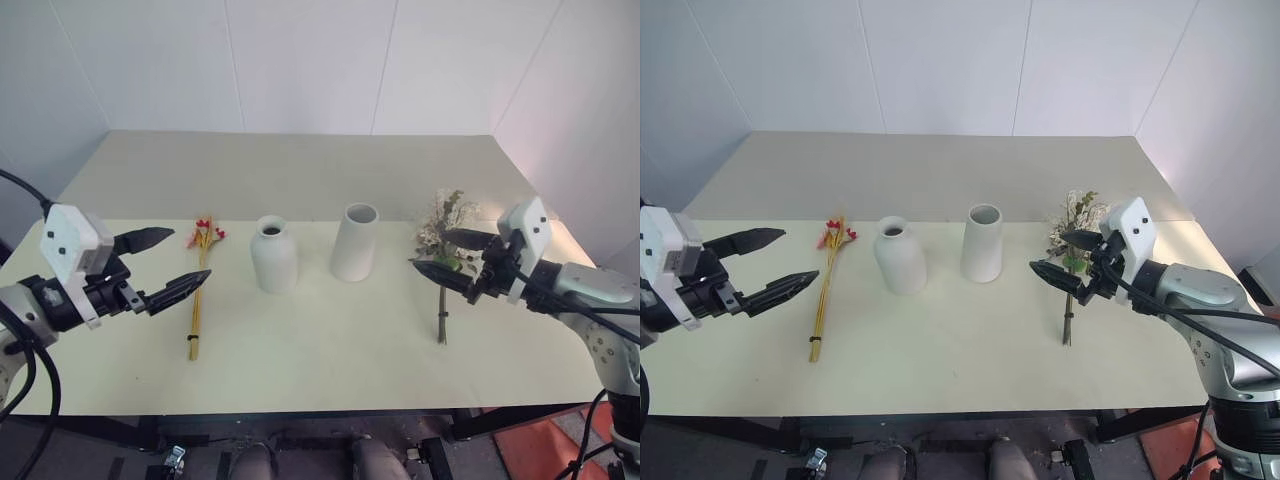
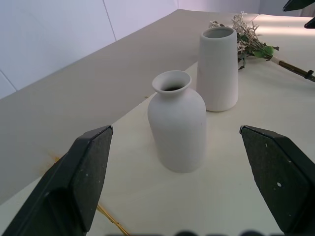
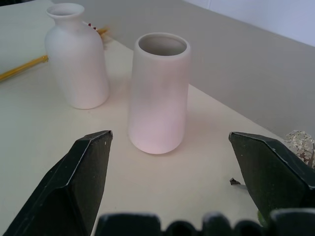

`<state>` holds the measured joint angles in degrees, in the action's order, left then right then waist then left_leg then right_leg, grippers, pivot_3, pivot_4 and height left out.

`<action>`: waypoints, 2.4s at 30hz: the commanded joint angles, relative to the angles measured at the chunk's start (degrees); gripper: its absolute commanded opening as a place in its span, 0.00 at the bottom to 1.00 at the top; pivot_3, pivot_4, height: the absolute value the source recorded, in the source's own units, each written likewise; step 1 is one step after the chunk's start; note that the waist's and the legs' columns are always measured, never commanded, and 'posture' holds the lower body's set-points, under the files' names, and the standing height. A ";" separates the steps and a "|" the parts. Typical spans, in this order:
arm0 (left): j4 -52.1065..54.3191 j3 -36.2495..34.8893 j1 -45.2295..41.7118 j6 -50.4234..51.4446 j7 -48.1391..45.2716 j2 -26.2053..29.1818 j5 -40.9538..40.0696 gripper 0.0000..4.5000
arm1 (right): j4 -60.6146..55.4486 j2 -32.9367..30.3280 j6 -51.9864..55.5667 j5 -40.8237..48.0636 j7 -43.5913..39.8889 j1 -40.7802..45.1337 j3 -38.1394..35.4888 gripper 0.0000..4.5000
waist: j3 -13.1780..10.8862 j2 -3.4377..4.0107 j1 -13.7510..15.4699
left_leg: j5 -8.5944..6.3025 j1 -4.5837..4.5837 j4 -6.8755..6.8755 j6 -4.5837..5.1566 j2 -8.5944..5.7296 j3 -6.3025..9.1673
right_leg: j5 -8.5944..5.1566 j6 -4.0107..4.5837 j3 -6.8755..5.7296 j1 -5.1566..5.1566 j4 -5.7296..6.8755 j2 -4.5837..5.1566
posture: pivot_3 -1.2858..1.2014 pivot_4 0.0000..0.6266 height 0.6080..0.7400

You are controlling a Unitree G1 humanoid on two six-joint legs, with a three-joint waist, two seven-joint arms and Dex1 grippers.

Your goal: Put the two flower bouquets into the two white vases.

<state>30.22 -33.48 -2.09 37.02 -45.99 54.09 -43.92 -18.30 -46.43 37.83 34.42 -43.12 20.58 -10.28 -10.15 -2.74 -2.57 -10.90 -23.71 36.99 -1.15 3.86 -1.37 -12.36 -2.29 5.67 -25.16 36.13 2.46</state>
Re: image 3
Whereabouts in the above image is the white dried flower sprig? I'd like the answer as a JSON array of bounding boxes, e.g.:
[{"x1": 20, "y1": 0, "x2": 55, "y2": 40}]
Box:
[{"x1": 229, "y1": 130, "x2": 315, "y2": 187}]

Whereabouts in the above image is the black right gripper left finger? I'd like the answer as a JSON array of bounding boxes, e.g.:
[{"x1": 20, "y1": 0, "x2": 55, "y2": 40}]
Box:
[{"x1": 1, "y1": 130, "x2": 114, "y2": 236}]

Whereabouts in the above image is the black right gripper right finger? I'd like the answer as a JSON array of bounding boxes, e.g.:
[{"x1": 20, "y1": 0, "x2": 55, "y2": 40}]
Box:
[{"x1": 228, "y1": 131, "x2": 315, "y2": 226}]

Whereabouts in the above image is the white cylindrical ceramic vase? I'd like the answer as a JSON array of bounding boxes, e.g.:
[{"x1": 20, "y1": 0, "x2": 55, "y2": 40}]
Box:
[{"x1": 127, "y1": 32, "x2": 192, "y2": 155}]

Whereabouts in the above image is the yellow stick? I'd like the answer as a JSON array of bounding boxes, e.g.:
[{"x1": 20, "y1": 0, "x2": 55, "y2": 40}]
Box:
[{"x1": 0, "y1": 22, "x2": 111, "y2": 83}]

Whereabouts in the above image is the white bottle-shaped ceramic vase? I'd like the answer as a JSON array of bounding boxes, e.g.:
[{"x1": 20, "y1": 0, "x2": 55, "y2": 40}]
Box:
[{"x1": 44, "y1": 4, "x2": 110, "y2": 110}]

